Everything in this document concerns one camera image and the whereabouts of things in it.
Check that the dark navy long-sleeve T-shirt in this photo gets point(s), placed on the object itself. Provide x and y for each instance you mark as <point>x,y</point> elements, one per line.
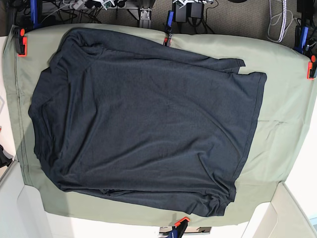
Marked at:
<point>126,119</point>

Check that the blue orange clamp top centre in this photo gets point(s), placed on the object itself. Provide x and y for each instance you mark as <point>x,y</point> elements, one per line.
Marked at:
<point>168,28</point>

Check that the orange black clamp bottom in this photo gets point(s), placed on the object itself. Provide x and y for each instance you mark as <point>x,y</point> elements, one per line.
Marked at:
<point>179,228</point>

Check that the sage green table cloth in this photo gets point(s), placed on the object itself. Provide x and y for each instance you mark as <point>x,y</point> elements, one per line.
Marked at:
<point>284,122</point>

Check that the white power strip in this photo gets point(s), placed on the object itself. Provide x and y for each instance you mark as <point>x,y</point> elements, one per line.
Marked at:
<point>72,5</point>

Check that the black object left edge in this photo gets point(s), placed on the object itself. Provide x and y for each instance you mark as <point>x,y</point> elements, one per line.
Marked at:
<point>4,160</point>

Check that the orange clamp top left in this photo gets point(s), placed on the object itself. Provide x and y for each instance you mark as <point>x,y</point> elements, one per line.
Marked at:
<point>20,41</point>

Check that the orange clamp right edge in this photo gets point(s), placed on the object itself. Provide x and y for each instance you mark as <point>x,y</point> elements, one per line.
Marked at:
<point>312,68</point>

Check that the blue clamp top left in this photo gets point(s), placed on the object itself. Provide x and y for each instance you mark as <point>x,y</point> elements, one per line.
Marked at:
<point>35,12</point>

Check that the blue clamp top right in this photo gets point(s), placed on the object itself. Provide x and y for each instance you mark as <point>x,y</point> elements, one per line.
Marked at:
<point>301,37</point>

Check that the metal table leg bracket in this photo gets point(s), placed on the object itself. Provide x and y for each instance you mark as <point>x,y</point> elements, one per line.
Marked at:
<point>145,18</point>

